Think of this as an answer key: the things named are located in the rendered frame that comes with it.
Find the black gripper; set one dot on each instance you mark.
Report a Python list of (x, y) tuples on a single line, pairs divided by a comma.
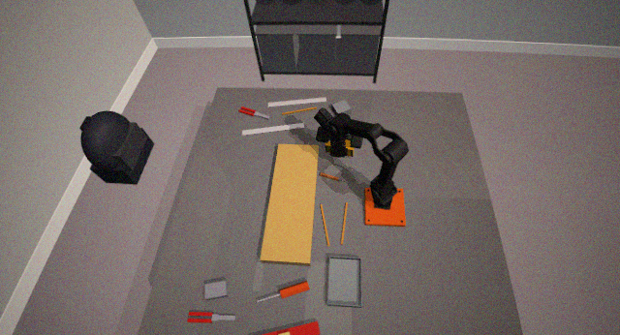
[(324, 136)]

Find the white flat strip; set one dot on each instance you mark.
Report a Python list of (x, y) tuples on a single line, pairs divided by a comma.
[(273, 129), (296, 102)]

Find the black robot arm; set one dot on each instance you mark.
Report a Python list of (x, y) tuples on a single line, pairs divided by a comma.
[(382, 187)]

